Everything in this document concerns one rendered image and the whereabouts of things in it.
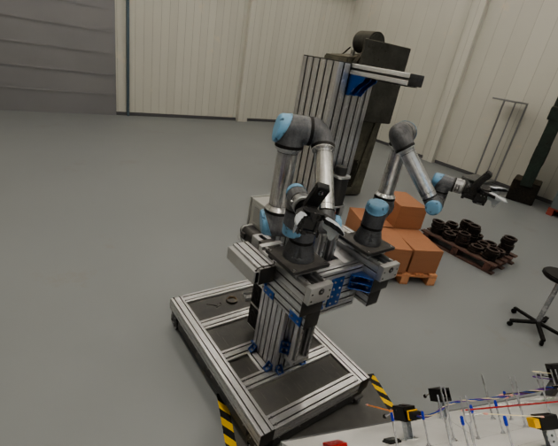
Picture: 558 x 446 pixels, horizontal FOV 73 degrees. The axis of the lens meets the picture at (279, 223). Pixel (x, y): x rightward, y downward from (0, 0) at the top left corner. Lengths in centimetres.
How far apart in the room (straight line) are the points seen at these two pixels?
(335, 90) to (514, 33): 917
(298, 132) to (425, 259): 299
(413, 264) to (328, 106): 274
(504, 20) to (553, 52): 137
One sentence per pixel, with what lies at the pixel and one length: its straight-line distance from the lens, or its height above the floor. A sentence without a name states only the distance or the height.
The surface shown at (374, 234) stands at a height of 123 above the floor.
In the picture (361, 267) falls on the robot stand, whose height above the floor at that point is 105.
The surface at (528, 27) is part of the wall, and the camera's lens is 1068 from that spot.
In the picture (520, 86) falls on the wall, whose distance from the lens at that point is 1047.
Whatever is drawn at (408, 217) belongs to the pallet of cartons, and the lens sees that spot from 457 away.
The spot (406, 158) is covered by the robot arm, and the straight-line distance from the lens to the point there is 194.
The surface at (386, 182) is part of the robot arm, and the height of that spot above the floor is 148.
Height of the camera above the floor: 202
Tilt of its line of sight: 24 degrees down
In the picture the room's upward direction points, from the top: 10 degrees clockwise
